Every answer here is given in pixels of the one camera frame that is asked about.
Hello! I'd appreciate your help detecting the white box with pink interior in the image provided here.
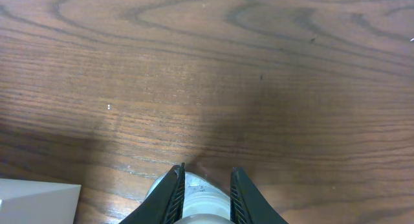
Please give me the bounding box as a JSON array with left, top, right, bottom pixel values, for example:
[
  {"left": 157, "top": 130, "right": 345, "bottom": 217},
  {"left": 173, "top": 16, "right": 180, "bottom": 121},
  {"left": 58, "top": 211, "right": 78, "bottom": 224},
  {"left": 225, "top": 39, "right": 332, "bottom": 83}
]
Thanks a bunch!
[{"left": 1, "top": 179, "right": 81, "bottom": 224}]

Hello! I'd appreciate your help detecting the clear foam soap pump bottle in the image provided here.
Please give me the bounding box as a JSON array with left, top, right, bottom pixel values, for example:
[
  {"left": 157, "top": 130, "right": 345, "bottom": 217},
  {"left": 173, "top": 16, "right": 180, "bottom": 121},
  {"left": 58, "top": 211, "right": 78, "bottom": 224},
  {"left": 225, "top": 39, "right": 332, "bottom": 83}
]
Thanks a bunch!
[{"left": 145, "top": 172, "right": 233, "bottom": 224}]

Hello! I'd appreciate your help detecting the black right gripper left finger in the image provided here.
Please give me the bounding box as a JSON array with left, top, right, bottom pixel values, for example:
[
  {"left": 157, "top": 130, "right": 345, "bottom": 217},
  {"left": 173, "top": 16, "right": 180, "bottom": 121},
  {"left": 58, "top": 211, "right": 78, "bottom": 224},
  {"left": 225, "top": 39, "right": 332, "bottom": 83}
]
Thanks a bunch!
[{"left": 120, "top": 163, "right": 185, "bottom": 224}]

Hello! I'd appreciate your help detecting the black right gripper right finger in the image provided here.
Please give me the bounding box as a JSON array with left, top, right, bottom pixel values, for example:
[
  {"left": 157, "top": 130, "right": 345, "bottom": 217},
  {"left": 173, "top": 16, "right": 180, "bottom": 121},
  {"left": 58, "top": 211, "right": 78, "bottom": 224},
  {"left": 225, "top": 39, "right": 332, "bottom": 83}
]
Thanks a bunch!
[{"left": 230, "top": 167, "right": 287, "bottom": 224}]

